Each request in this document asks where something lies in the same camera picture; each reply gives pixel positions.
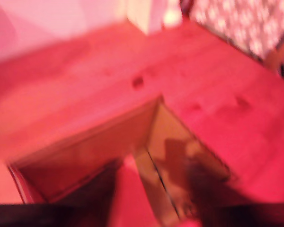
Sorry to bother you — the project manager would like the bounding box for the cardboard dice tower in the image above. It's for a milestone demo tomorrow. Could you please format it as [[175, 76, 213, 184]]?
[[7, 94, 234, 227]]

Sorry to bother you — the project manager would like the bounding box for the paw print bag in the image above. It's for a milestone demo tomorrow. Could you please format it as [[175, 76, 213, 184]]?
[[189, 0, 284, 61]]

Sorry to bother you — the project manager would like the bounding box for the white printed carton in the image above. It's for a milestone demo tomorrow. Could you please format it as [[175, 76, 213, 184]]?
[[126, 0, 166, 36]]

